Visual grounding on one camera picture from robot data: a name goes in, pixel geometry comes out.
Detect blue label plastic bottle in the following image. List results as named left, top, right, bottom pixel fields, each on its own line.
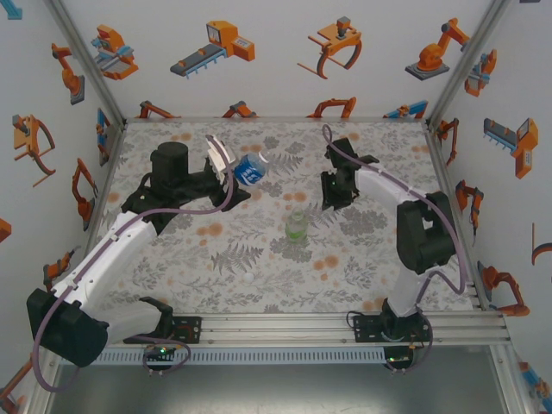
left=234, top=150, right=272, bottom=187

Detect green label plastic bottle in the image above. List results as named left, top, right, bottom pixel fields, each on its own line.
left=285, top=205, right=310, bottom=243

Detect grey floral tablecloth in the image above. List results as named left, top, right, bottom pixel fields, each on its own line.
left=88, top=120, right=480, bottom=315

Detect aluminium front mounting rails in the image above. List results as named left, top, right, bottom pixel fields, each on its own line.
left=103, top=312, right=512, bottom=348

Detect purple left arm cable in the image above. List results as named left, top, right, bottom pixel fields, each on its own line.
left=32, top=134, right=236, bottom=393

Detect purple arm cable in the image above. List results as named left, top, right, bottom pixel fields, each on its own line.
left=32, top=134, right=236, bottom=393
left=322, top=123, right=471, bottom=311

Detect aluminium side rail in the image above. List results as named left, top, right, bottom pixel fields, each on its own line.
left=424, top=122, right=492, bottom=311
left=81, top=122, right=129, bottom=242

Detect aluminium back rail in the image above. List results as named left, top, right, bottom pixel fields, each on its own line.
left=124, top=115, right=430, bottom=124

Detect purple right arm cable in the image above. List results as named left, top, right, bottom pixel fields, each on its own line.
left=322, top=123, right=471, bottom=311

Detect aluminium frame post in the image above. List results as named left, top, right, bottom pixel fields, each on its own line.
left=42, top=0, right=129, bottom=130
left=426, top=0, right=517, bottom=130

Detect perforated metal cable tray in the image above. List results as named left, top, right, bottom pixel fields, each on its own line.
left=60, top=347, right=386, bottom=367

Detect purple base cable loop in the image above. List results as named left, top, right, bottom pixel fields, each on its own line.
left=385, top=317, right=434, bottom=375
left=141, top=331, right=191, bottom=377

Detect aluminium frame leg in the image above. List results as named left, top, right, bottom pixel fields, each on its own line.
left=23, top=348, right=61, bottom=414
left=491, top=344, right=536, bottom=414

